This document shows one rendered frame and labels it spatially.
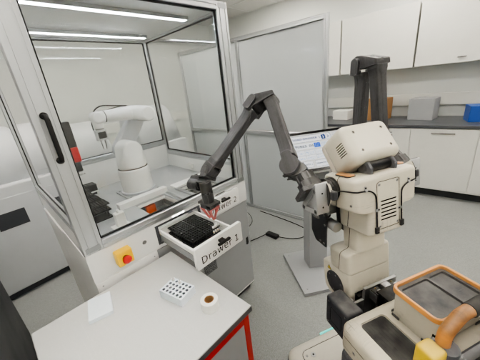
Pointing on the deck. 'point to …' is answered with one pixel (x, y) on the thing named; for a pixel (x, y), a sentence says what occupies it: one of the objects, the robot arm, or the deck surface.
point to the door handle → (53, 137)
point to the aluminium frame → (75, 233)
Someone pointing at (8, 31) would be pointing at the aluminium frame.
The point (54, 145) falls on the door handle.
